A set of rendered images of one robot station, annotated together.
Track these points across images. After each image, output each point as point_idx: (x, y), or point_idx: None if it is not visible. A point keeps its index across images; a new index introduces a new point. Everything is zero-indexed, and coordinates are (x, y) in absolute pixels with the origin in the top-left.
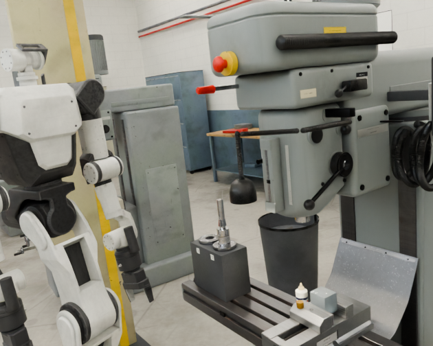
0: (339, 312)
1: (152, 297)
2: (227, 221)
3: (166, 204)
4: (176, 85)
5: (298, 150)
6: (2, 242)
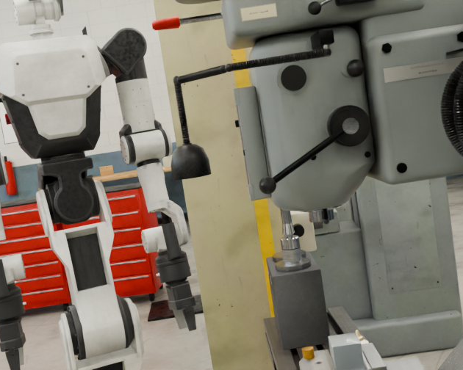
0: None
1: (194, 324)
2: None
3: (408, 230)
4: None
5: (267, 103)
6: None
